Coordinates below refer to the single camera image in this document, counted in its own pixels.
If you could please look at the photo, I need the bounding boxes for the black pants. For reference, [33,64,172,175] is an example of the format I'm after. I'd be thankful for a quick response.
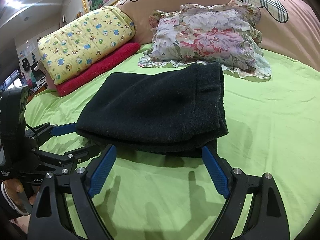
[76,63,228,153]

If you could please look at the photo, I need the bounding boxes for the left hand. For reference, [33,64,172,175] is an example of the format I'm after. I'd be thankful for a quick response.
[1,178,29,215]

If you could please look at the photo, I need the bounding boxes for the yellow cartoon quilt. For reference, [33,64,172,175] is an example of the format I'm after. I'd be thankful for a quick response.
[38,6,135,85]

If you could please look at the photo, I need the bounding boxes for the green bed sheet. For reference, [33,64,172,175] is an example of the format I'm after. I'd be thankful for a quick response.
[24,42,320,240]

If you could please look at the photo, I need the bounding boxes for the red folded blanket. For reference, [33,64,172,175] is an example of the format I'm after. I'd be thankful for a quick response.
[56,42,140,97]

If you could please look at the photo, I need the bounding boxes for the floral ruffled pillow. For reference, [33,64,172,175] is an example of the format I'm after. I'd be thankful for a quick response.
[138,0,272,80]

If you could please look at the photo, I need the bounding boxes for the black camera box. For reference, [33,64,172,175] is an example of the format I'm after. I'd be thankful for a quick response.
[1,86,29,142]

